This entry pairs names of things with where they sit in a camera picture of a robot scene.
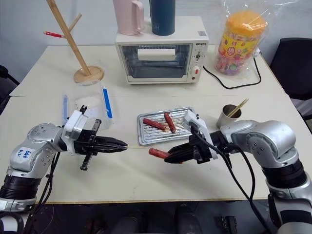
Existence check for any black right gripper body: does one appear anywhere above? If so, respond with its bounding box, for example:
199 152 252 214
189 133 213 165

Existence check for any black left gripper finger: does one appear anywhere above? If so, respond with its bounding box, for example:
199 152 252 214
95 145 128 154
95 136 129 148

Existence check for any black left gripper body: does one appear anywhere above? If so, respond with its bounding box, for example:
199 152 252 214
73 118 102 171

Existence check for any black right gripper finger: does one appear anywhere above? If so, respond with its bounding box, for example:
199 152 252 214
164 154 196 164
167 142 194 156

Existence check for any red sausage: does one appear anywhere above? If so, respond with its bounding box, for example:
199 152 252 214
142 117 168 131
163 112 177 134
149 147 172 159

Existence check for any silver metal baking tray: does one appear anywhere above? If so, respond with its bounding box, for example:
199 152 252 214
136 106 198 145

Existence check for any silver metal cup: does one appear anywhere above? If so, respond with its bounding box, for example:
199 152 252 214
216 104 243 129

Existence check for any clear container with blue clips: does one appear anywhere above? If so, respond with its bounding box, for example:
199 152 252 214
61 80 116 130

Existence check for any wooden mug tree stand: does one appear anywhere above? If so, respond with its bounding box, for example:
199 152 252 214
43 0 105 85

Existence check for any small black ribbed block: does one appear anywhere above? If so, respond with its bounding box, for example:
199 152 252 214
220 214 238 234

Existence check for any clear plastic bag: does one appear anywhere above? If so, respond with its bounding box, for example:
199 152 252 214
213 0 271 83

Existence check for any black chair with armrest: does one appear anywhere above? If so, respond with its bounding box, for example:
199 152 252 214
0 64 20 116

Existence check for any white mini toaster oven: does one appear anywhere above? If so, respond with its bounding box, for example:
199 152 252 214
115 16 210 85

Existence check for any candy jar with orange lid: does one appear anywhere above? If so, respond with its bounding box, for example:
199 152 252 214
215 10 267 75

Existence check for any black office chair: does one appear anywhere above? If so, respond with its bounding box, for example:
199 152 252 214
269 37 312 124

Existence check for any pink plastic jug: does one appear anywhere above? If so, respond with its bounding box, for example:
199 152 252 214
113 0 145 36

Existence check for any dark teal thermos bottle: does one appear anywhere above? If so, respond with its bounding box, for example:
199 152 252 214
149 0 176 37

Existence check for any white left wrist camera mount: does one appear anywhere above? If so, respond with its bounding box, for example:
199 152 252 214
60 109 90 156

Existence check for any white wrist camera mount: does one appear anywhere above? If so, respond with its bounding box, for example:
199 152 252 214
182 110 219 160
60 109 90 156

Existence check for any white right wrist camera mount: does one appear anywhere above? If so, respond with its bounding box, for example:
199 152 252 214
182 110 219 160

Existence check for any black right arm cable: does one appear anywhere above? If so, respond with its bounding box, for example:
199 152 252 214
190 121 272 234

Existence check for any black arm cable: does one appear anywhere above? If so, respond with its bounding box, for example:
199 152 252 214
25 151 61 234
190 121 272 234

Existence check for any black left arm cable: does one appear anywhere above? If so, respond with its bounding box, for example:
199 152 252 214
25 151 61 234

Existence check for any black oven power cable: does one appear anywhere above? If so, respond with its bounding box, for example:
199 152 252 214
202 57 262 90

